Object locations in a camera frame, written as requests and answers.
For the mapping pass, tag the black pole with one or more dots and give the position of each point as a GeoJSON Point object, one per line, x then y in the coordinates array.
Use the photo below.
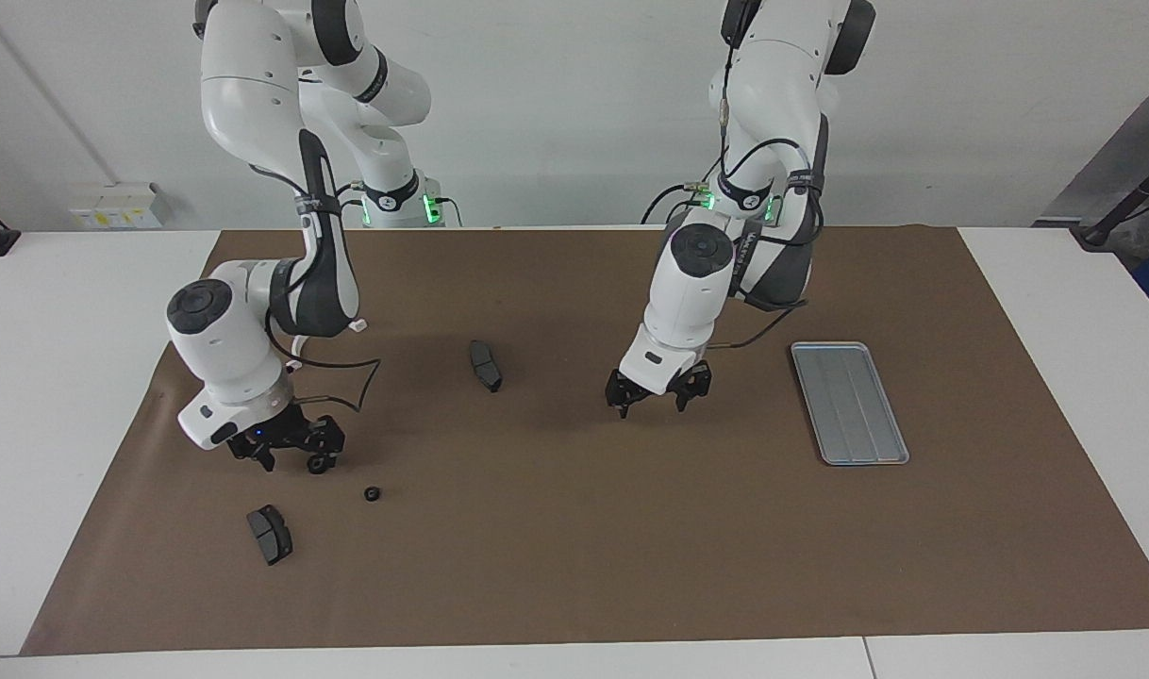
{"type": "Point", "coordinates": [1126, 203]}

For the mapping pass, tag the white wall socket box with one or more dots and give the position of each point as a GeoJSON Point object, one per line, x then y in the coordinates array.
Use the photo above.
{"type": "Point", "coordinates": [122, 207]}

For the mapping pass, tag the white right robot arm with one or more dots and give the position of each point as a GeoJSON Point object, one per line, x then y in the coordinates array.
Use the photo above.
{"type": "Point", "coordinates": [221, 339]}

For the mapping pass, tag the dark grey brake pad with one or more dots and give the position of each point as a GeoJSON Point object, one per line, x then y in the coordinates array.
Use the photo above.
{"type": "Point", "coordinates": [486, 368]}
{"type": "Point", "coordinates": [273, 538]}

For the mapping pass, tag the silver ribbed metal tray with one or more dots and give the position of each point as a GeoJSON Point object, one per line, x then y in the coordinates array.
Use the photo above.
{"type": "Point", "coordinates": [850, 405]}

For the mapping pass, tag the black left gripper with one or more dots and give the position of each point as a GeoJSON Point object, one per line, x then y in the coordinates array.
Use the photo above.
{"type": "Point", "coordinates": [657, 391]}

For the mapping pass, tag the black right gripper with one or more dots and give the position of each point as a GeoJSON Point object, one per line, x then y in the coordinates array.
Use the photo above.
{"type": "Point", "coordinates": [287, 432]}

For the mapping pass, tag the brown table mat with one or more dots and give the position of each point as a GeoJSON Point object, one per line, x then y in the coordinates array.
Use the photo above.
{"type": "Point", "coordinates": [631, 528]}

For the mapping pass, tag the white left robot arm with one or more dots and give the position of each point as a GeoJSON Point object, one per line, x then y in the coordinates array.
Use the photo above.
{"type": "Point", "coordinates": [692, 283]}

